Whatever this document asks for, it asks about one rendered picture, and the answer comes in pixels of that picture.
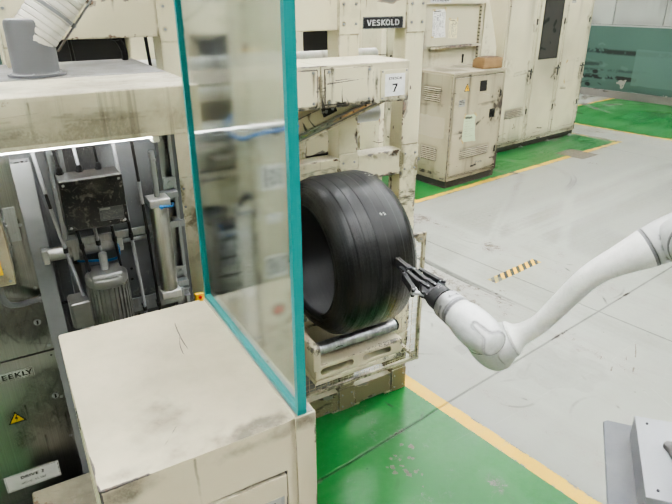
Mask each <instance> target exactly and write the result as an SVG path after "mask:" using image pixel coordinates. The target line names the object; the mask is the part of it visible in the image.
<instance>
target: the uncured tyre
mask: <svg viewBox="0 0 672 504"><path fill-rule="evenodd" d="M364 173H369V172H366V171H360V170H347V171H341V172H335V173H329V174H323V175H317V176H311V177H307V178H305V179H303V180H301V181H300V196H301V231H302V266H303V302H304V314H305V315H306V317H307V318H308V319H309V320H310V321H311V322H312V323H314V324H315V325H317V326H318V327H320V328H322V329H323V330H325V331H327V332H329V333H332V334H348V333H352V332H355V331H358V330H361V329H364V328H367V327H371V326H374V325H377V324H380V323H383V322H386V321H389V320H391V319H392V318H394V317H395V316H396V315H398V314H399V313H400V312H401V311H402V310H403V309H404V308H405V306H406V305H407V303H408V301H409V298H410V292H409V290H408V289H407V287H406V286H405V284H404V283H403V281H402V280H401V278H402V273H401V272H400V271H399V269H398V268H397V267H395V266H394V265H395V258H397V257H400V258H401V259H403V260H404V261H405V262H406V263H407V264H410V265H411V266H412V267H413V268H416V269H417V251H416V243H415V238H414V234H413V230H412V227H411V224H410V221H409V218H408V216H407V213H406V211H405V209H404V207H403V205H402V204H401V202H400V200H399V199H398V198H397V196H396V195H395V194H394V192H393V191H392V190H391V189H390V188H389V187H388V186H387V185H386V184H385V183H384V182H383V181H382V180H380V179H379V178H378V177H376V176H375V175H374V176H375V177H373V176H367V175H366V174H364ZM336 174H338V175H336ZM330 175H332V176H330ZM324 176H326V177H324ZM381 210H385V211H386V213H387V216H386V217H382V218H380V216H379V214H378V212H377V211H381Z"/></svg>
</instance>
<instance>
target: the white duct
mask: <svg viewBox="0 0 672 504"><path fill-rule="evenodd" d="M86 1H87V0H25V1H24V4H22V5H21V9H19V10H18V12H17V14H16V15H15V16H14V18H26V19H32V20H34V22H35V23H36V24H35V25H36V26H37V27H38V28H37V27H35V33H36V34H37V35H38V36H37V35H35V34H34V36H33V41H37V42H38V43H40V44H43V45H46V46H48V47H49V46H50V47H53V46H55V47H57V46H58V44H59V42H60V41H61V39H62V37H63V36H64V35H65V32H67V30H68V29H69V27H70V26H72V24H73V22H72V21H74V20H75V18H76V17H75V16H77V15H78V13H79V11H80V10H81V9H82V6H83V5H84V4H85V2H86Z"/></svg>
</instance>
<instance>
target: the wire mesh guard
mask: <svg viewBox="0 0 672 504"><path fill-rule="evenodd" d="M426 235H427V232H426V231H423V232H418V233H414V238H416V242H417V238H418V237H422V236H423V242H421V253H420V262H418V263H420V267H421V268H423V269H424V265H425V250H426ZM416 302H417V312H415V313H417V316H416V317H415V318H416V332H415V333H413V334H415V338H413V339H415V343H413V344H415V348H413V349H414V352H416V356H415V357H412V358H411V356H410V355H411V354H410V350H412V349H409V350H407V351H409V355H407V356H409V357H407V358H405V357H406V356H405V354H404V359H402V360H400V358H398V359H399V361H396V362H393V363H390V364H388V365H385V366H382V367H379V368H376V369H375V367H373V368H374V370H371V371H370V369H372V368H370V367H369V369H368V370H369V371H368V372H365V371H367V370H365V369H364V371H362V372H364V373H362V374H360V373H361V372H360V371H359V375H357V376H354V377H351V378H349V377H350V376H349V375H348V379H346V380H343V381H340V382H338V379H337V383H335V384H333V380H332V382H331V383H332V385H329V386H327V382H326V384H325V385H326V387H323V388H321V389H318V390H316V385H315V388H314V389H315V391H312V392H310V385H312V384H310V379H309V385H308V386H309V393H307V394H306V399H308V398H311V397H313V396H316V395H319V394H322V393H324V392H327V391H330V390H333V389H335V388H338V387H341V386H344V385H346V384H349V383H352V382H355V381H357V380H360V379H363V378H366V377H368V376H371V375H374V374H377V373H379V372H382V371H385V370H388V369H390V368H393V367H396V366H399V365H401V364H404V363H407V362H410V361H412V360H415V359H418V357H419V356H418V354H419V339H420V324H421V309H422V298H421V297H420V296H419V295H418V300H417V301H416Z"/></svg>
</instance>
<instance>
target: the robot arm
mask: <svg viewBox="0 0 672 504"><path fill-rule="evenodd" d="M669 262H672V212H671V213H669V214H667V215H664V216H662V217H660V218H658V219H656V220H654V221H652V222H650V223H649V224H647V225H646V226H644V227H642V228H640V229H638V230H637V231H635V232H633V233H632V234H631V235H629V236H628V237H626V238H625V239H623V240H622V241H620V242H619V243H617V244H616V245H614V246H613V247H611V248H610V249H608V250H606V251H605V252H603V253H602V254H600V255H598V256H597V257H595V258H594V259H592V260H591V261H589V262H588V263H586V264H585V265H584V266H583V267H581V268H580V269H579V270H578V271H576V272H575V273H574V274H573V275H572V276H571V277H570V278H569V279H568V280H567V281H566V282H565V283H564V284H563V285H562V287H561V288H560V289H559V290H558V291H557V292H556V293H555V294H554V295H553V296H552V297H551V298H550V299H549V300H548V301H547V303H546V304H545V305H544V306H543V307H542V308H541V309H540V310H539V311H538V312H537V313H536V314H535V315H533V316H532V317H531V318H529V319H527V320H525V321H523V322H520V323H516V324H511V323H508V322H506V321H504V322H497V321H496V320H495V319H494V318H493V317H492V316H491V315H490V314H489V313H487V312H486V311H485V310H484V309H482V308H481V307H479V306H478V305H476V304H474V303H471V302H469V301H468V300H467V299H466V298H464V297H463V296H462V295H461V294H459V293H458V292H457V291H455V290H450V289H449V288H448V287H447V286H445V285H446V280H445V279H442V278H439V277H437V276H436V275H434V274H432V273H430V272H428V271H427V270H425V269H423V268H421V267H420V268H419V269H416V268H413V267H412V266H411V265H410V264H407V263H406V262H405V261H404V260H403V259H401V258H400V257H397V258H395V265H394V266H395V267H397V268H398V269H399V271H400V272H401V273H402V278H401V280H402V281H403V283H404V284H405V286H406V287H407V289H408V290H409V292H410V296H411V297H414V296H415V295H419V296H420V297H421V298H424V299H425V300H426V302H427V304H428V305H429V306H430V307H431V308H432V309H434V313H435V314H436V315H437V316H438V317H439V318H440V319H441V320H442V321H443V322H444V323H445V324H446V325H448V326H449V328H450V330H451V331H452V333H453V334H454V335H455V337H456V338H457V339H458V340H459V341H460V342H461V343H462V344H463V345H464V346H466V347H467V348H468V350H469V352H470V353H471V355H472V356H473V357H474V358H475V359H476V360H477V361H478V362H479V363H480V364H481V365H483V366H484V367H486V368H488V369H490V370H493V371H502V370H505V369H507V368H509V367H510V366H511V365H512V363H513V362H514V360H515V358H516V357H517V356H519V355H520V354H521V352H522V350H523V348H524V346H525V345H526V344H528V343H529V342H531V341H532V340H534V339H536V338H537V337H539V336H540V335H542V334H543V333H545V332H546V331H547V330H549V329H550V328H551V327H552V326H553V325H554V324H555V323H557V322H558V321H559V320H560V319H561V318H562V317H563V316H564V315H565V314H567V313H568V312H569V311H570V310H571V309H572V308H573V307H574V306H575V305H576V304H578V303H579V302H580V301H581V300H582V299H583V298H584V297H585V296H586V295H588V294H589V293H590V292H591V291H592V290H594V289H595V288H596V287H598V286H599V285H601V284H602V283H604V282H606V281H608V280H610V279H613V278H615V277H618V276H622V275H625V274H629V273H633V272H636V271H640V270H645V269H649V268H653V267H657V266H660V265H663V264H666V263H669ZM422 272H423V274H422ZM663 448H664V449H665V450H666V451H667V452H668V454H669V456H670V458H671V460H672V441H665V442H664V444H663Z"/></svg>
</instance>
